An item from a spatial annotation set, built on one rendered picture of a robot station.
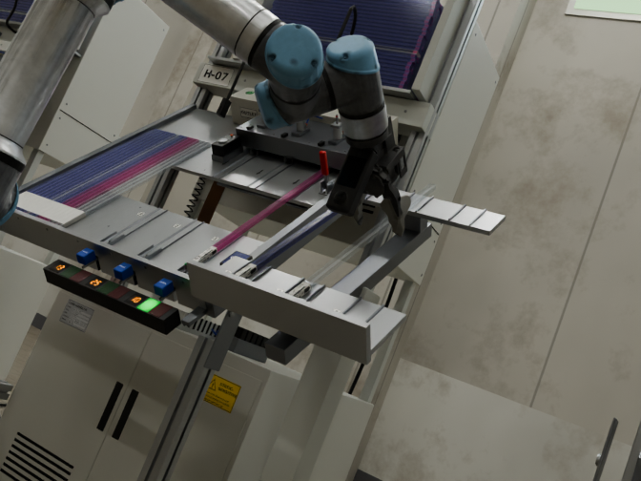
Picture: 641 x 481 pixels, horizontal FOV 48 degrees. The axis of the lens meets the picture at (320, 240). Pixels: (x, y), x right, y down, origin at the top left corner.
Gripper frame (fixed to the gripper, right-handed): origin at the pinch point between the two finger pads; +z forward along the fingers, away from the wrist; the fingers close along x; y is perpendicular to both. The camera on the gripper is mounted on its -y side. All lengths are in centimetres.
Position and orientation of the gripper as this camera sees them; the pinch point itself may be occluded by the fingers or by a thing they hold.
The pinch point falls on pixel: (377, 228)
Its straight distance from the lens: 130.5
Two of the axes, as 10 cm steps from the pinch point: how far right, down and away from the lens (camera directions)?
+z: 2.0, 7.3, 6.5
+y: 5.4, -6.4, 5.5
